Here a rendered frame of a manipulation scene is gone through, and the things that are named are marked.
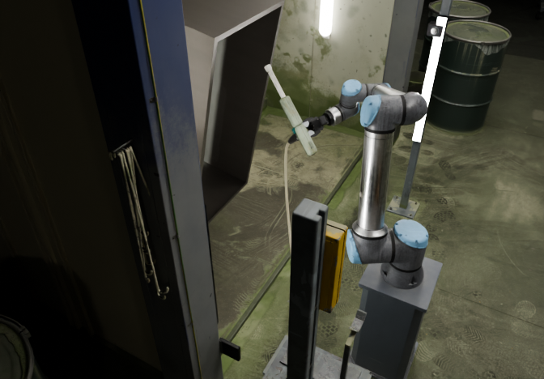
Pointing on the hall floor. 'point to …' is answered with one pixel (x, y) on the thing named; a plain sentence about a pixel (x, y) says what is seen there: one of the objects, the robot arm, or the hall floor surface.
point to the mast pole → (414, 141)
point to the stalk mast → (305, 286)
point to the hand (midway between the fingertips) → (298, 134)
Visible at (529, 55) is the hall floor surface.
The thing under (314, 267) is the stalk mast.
